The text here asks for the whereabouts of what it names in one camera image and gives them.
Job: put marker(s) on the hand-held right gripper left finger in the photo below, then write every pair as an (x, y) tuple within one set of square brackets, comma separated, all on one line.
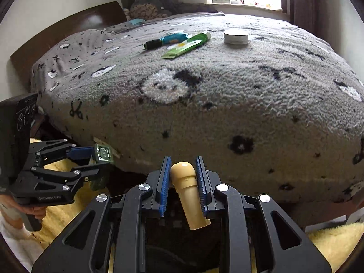
[(165, 187)]

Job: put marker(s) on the dark green box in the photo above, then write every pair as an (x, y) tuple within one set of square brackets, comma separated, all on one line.
[(103, 153)]

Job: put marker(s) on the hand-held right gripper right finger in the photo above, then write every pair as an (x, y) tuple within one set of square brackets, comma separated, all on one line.
[(202, 187)]

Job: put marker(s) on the person's left hand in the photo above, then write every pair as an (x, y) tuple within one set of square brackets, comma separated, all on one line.
[(35, 212)]

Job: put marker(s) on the patterned dark pillow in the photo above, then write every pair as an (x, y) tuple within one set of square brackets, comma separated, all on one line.
[(149, 8)]

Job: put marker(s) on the grey printed blanket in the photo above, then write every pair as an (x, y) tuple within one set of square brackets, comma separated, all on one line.
[(227, 105)]

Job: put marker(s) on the round metal tin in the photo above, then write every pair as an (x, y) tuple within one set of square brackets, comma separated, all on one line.
[(235, 37)]

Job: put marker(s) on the green tube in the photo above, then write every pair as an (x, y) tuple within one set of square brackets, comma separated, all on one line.
[(187, 45)]

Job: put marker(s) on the yellow plastic bottle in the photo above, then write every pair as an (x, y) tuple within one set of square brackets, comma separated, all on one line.
[(187, 193)]

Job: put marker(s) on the teal foil packet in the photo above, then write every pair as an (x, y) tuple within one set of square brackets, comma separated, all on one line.
[(175, 37)]

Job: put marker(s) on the brown wooden headboard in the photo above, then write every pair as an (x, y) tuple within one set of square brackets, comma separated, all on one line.
[(71, 28)]

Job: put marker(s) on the dark brown blanket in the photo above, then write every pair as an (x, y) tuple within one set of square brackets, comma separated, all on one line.
[(197, 7)]

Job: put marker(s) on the light blue packet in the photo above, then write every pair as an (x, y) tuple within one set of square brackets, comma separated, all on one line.
[(136, 21)]

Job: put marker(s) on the small black bottle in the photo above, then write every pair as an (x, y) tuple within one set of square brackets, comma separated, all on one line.
[(153, 44)]

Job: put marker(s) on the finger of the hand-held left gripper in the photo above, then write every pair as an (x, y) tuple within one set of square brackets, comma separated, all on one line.
[(81, 153), (71, 176)]

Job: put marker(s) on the yellow fluffy rug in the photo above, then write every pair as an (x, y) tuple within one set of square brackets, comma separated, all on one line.
[(335, 247)]

